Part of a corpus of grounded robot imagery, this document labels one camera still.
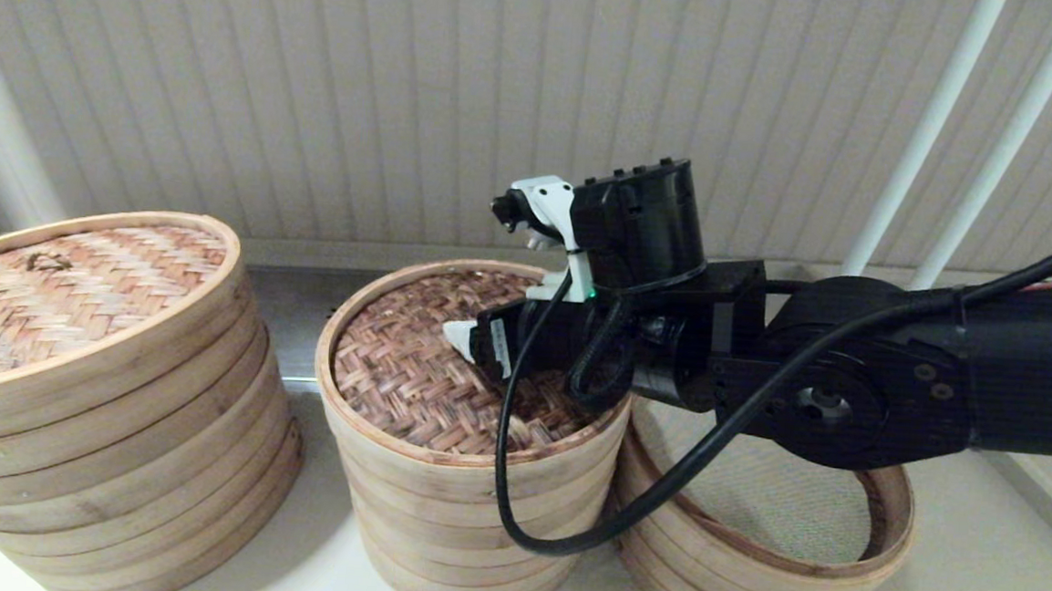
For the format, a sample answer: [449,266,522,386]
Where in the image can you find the dark woven bamboo lid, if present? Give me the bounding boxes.
[308,249,643,513]

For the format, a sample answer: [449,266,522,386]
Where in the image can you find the white steamer liner cloth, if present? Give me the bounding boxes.
[629,403,881,570]

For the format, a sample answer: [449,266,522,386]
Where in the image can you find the large bamboo steamer stack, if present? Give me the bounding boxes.
[0,300,313,591]

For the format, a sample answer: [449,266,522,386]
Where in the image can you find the light woven bamboo steamer lid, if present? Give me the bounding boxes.
[0,202,246,463]

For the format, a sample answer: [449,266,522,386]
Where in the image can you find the stainless steel vent plate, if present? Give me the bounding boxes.
[240,263,347,397]

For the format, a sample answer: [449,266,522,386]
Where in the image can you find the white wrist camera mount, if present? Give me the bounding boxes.
[485,172,605,306]

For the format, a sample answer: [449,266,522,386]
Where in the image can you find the long black cable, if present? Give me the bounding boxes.
[489,188,1052,587]

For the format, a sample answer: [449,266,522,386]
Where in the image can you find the short black cable loop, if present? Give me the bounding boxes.
[566,294,639,415]

